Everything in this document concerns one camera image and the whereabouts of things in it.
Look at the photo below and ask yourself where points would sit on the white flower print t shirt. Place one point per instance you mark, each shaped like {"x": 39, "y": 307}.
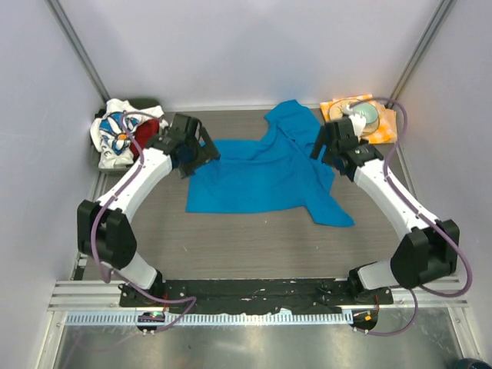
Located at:
{"x": 115, "y": 130}

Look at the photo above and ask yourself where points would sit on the white slotted cable duct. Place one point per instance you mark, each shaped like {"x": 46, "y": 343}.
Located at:
{"x": 154, "y": 318}

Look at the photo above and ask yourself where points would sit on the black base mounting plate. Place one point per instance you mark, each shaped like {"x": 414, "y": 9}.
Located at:
{"x": 263, "y": 296}

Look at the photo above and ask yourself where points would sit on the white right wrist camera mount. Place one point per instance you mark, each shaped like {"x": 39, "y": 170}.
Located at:
{"x": 358, "y": 121}

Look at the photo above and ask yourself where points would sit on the dark blue round object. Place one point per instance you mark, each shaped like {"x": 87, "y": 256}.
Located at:
{"x": 470, "y": 363}

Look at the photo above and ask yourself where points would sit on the black t shirt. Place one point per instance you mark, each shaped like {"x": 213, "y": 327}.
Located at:
{"x": 100, "y": 113}

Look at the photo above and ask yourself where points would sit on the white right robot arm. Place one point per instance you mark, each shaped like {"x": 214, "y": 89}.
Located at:
{"x": 426, "y": 244}

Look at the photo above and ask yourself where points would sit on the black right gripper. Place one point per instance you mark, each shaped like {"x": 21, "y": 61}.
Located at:
{"x": 321, "y": 139}

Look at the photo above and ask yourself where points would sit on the orange checkered cloth napkin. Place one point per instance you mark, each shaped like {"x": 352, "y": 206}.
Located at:
{"x": 387, "y": 131}

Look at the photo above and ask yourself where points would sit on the cream floral plate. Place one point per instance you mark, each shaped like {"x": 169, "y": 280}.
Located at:
{"x": 335, "y": 112}

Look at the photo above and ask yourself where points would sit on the red t shirt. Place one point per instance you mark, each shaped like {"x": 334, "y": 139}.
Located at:
{"x": 145, "y": 132}

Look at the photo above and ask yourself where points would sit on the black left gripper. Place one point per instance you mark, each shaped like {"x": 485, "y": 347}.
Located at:
{"x": 185, "y": 169}

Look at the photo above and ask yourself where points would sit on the blue t shirt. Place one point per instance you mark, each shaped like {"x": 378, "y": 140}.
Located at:
{"x": 275, "y": 173}

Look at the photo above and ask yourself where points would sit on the dark grey plastic basket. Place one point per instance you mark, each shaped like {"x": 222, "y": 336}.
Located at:
{"x": 146, "y": 102}

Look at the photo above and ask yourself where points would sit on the light blue ceramic bowl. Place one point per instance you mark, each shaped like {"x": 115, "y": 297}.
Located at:
{"x": 367, "y": 110}

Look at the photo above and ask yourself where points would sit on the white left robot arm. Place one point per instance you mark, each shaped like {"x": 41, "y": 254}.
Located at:
{"x": 104, "y": 226}

